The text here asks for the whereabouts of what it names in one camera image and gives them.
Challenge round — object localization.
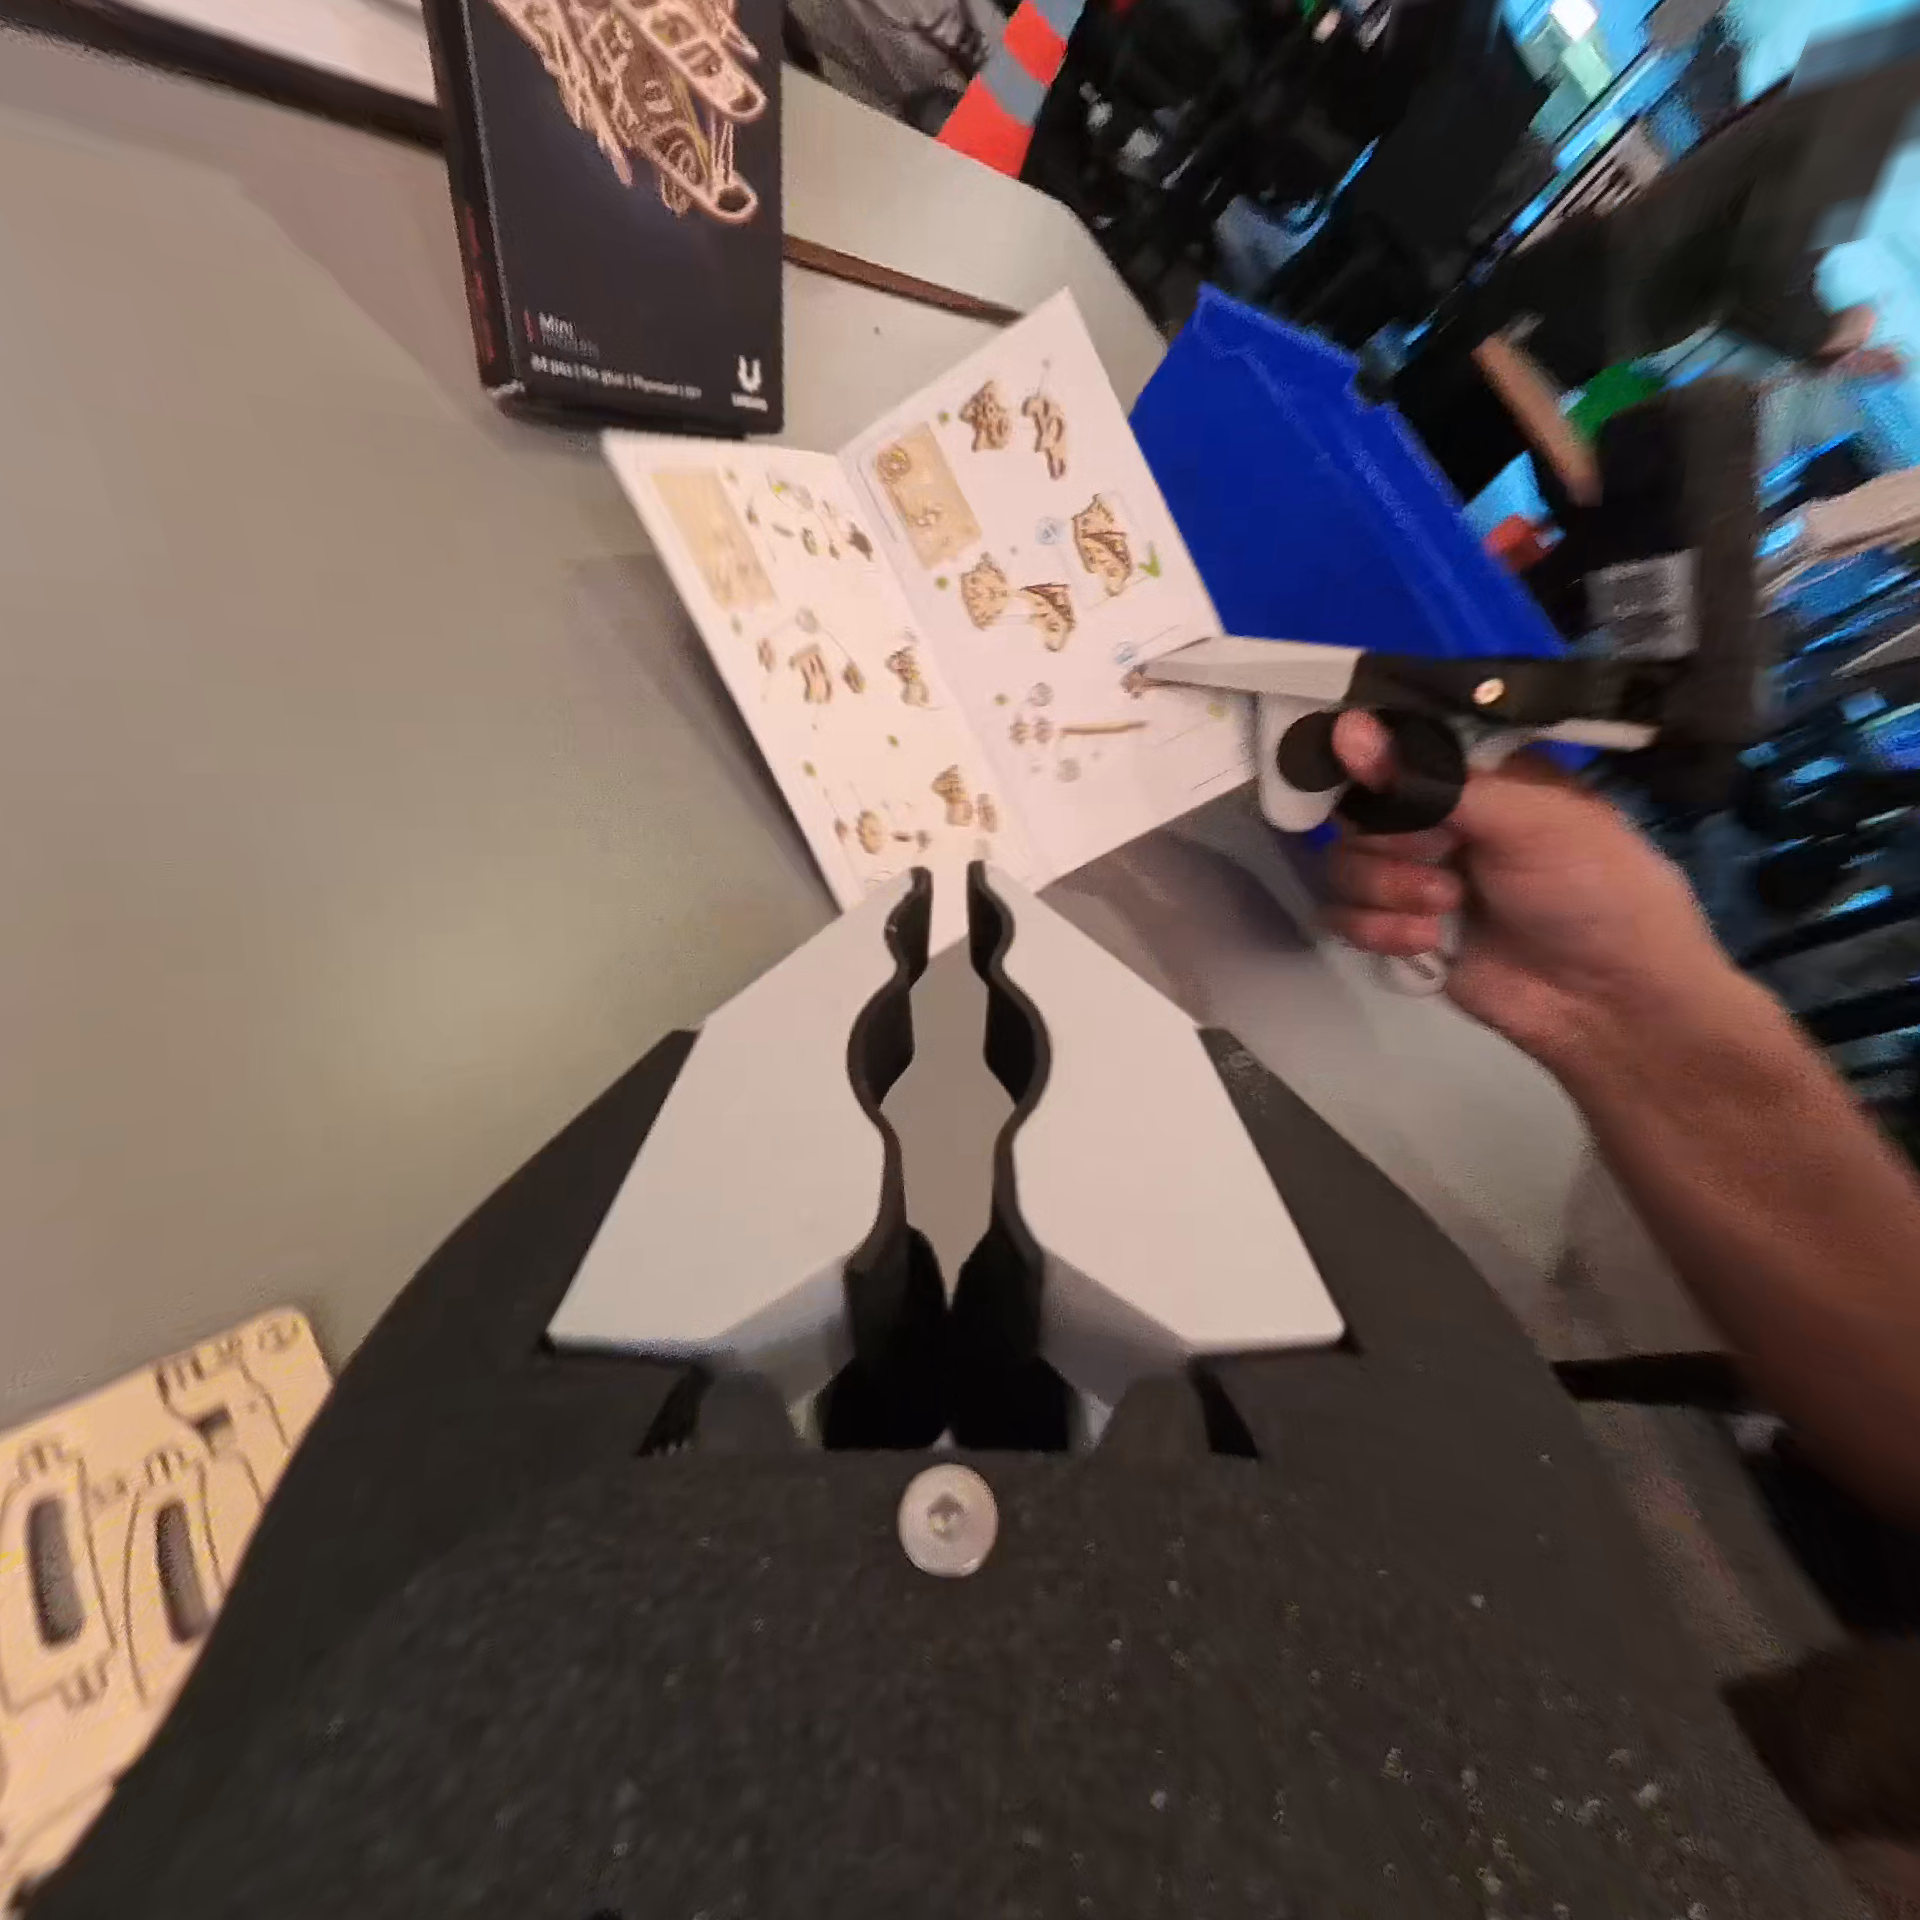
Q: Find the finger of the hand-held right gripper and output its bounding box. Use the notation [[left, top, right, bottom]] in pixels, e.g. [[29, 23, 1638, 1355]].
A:
[[1137, 638, 1366, 706]]

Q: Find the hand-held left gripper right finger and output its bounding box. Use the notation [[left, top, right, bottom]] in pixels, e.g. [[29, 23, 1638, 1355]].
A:
[[950, 862, 1346, 1449]]

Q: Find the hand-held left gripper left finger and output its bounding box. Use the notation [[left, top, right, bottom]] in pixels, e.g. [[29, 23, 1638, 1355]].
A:
[[546, 866, 953, 1449]]

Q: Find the white instruction booklet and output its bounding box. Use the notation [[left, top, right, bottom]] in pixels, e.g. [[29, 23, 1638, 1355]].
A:
[[604, 287, 1262, 911]]

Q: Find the wooden puzzle sheet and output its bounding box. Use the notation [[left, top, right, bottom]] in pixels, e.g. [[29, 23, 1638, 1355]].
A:
[[0, 1305, 337, 1906]]

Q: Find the person's right forearm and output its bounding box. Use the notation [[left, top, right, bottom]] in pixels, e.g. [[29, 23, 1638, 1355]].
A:
[[1575, 960, 1920, 1651]]

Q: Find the person's right hand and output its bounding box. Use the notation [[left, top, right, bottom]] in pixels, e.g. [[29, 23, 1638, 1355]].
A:
[[1316, 710, 1743, 1057]]

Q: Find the blue plastic bin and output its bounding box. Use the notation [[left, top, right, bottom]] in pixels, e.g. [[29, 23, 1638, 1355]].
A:
[[1126, 286, 1569, 663]]

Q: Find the orange red object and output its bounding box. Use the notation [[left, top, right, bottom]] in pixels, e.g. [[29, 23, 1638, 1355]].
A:
[[938, 0, 1082, 173]]

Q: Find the black cardboard box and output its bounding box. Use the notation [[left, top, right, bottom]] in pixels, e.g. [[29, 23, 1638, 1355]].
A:
[[420, 0, 787, 435]]

